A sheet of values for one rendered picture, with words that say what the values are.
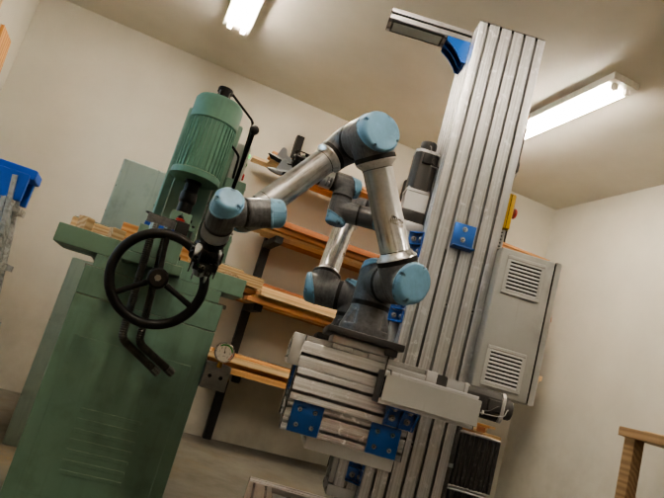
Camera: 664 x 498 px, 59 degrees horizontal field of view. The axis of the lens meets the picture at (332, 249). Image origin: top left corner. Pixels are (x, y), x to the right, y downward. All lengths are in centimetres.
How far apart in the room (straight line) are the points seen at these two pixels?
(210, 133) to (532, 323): 125
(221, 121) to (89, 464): 118
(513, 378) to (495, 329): 16
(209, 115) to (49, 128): 263
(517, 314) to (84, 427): 137
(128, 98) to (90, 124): 34
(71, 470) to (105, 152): 298
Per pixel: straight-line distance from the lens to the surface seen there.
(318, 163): 168
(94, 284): 195
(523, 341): 199
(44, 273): 449
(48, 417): 197
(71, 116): 468
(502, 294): 198
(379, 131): 161
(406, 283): 160
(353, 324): 171
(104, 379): 195
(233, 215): 142
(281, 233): 419
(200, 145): 211
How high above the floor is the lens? 69
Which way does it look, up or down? 11 degrees up
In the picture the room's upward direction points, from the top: 16 degrees clockwise
